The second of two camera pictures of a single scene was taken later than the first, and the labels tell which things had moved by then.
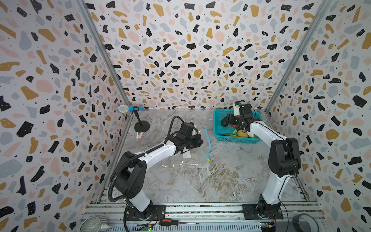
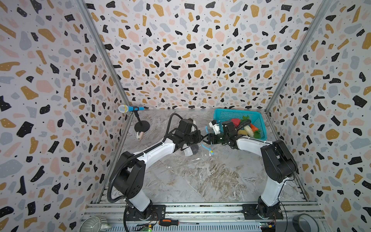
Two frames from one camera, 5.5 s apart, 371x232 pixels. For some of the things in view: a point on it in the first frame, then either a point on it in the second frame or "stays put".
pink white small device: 140,135 stays put
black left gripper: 197,138 stays put
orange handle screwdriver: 167,222 stays put
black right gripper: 236,122 -> 221,137
